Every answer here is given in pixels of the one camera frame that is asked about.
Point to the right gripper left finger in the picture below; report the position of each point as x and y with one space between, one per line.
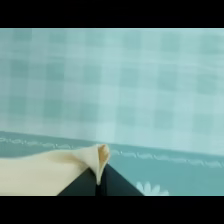
81 186

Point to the cream shirt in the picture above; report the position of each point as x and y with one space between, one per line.
33 173

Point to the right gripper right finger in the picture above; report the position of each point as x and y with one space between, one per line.
115 185

